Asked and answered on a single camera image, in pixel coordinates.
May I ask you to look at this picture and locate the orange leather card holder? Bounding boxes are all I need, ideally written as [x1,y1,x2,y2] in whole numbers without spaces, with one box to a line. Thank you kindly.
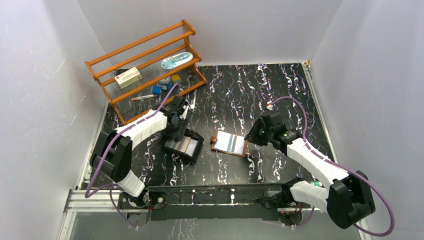
[210,130,248,157]

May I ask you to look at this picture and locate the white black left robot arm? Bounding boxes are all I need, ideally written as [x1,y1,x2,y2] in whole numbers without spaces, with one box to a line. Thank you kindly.
[89,96,195,208]

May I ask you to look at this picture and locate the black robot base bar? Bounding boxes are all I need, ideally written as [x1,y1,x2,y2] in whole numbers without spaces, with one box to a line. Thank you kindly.
[118,183,300,221]

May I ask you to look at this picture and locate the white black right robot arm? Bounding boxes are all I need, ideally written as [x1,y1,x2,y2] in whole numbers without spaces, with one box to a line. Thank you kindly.
[244,110,376,229]

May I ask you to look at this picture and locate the stack of cards in box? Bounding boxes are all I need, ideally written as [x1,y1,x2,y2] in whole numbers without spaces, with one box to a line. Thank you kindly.
[164,136,199,157]

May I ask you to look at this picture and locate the black card storage box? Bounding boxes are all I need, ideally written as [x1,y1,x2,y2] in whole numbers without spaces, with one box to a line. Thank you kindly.
[158,129,204,163]

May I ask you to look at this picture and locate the white blue stapler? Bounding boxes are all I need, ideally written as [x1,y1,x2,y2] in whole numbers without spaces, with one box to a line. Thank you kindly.
[188,97,197,111]

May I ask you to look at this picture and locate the white red marker pen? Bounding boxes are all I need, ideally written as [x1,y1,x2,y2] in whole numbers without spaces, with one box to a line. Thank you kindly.
[130,94,156,101]

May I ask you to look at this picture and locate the blue small cube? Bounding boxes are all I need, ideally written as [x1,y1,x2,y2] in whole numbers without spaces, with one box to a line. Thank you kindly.
[151,86,162,96]

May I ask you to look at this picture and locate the blue white small jar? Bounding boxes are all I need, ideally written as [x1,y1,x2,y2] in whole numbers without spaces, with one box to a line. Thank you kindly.
[158,76,174,91]

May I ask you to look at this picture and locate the yellow grey small block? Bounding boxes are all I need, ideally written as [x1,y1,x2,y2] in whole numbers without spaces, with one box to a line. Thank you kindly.
[171,74,182,85]

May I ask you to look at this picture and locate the blue oval blister pack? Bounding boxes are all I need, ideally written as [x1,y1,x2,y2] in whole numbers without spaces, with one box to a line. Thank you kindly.
[160,51,193,70]

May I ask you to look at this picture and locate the orange wooden shelf rack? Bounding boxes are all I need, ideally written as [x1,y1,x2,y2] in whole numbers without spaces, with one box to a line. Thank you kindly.
[85,19,207,125]

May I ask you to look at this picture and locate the white green carton box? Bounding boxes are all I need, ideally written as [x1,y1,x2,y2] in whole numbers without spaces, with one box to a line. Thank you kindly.
[114,67,142,89]

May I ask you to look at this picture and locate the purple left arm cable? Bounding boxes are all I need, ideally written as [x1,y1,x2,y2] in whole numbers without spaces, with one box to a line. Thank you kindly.
[84,83,181,229]

